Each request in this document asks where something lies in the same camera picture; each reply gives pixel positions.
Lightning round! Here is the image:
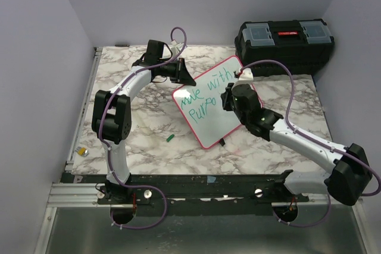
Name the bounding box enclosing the aluminium table edge rail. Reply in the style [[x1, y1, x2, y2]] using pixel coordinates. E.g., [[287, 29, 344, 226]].
[[34, 47, 103, 253]]

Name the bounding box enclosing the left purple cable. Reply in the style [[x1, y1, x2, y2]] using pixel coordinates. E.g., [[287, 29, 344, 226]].
[[97, 26, 188, 231]]

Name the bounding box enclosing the blue tape piece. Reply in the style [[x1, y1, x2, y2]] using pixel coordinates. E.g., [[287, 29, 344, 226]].
[[207, 175, 217, 183]]

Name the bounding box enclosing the black plastic toolbox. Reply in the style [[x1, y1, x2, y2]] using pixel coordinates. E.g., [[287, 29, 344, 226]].
[[234, 18, 335, 76]]

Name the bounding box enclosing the green marker cap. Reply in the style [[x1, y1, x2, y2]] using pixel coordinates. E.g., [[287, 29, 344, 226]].
[[166, 134, 174, 142]]

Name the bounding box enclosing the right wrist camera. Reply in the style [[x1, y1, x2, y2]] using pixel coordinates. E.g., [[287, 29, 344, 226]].
[[235, 68, 254, 84]]

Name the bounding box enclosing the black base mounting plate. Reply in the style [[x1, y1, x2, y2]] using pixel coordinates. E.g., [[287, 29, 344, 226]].
[[75, 174, 309, 217]]

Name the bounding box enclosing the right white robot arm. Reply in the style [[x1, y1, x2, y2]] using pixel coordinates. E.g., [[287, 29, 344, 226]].
[[221, 83, 373, 206]]

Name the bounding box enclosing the pink framed whiteboard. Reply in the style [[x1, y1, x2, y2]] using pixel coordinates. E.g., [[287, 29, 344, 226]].
[[171, 55, 264, 149]]

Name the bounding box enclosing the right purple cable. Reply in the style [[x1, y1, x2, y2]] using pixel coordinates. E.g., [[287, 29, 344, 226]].
[[235, 59, 381, 228]]

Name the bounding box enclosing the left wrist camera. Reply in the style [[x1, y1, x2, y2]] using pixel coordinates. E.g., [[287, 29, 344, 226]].
[[170, 40, 184, 58]]

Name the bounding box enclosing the small yellow metal connector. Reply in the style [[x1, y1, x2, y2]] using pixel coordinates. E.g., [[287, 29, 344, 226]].
[[75, 146, 89, 157]]

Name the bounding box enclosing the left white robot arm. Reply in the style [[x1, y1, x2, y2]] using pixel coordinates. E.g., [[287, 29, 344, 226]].
[[92, 40, 196, 203]]

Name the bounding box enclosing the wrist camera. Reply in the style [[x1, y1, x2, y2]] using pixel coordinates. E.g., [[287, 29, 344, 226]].
[[235, 68, 254, 84], [170, 40, 184, 58]]

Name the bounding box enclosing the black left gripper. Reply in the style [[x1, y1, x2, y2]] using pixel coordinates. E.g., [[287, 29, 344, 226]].
[[157, 57, 195, 85]]

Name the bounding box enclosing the purple cable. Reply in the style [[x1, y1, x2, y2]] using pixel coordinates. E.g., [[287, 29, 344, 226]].
[[235, 59, 381, 228], [97, 26, 188, 231]]

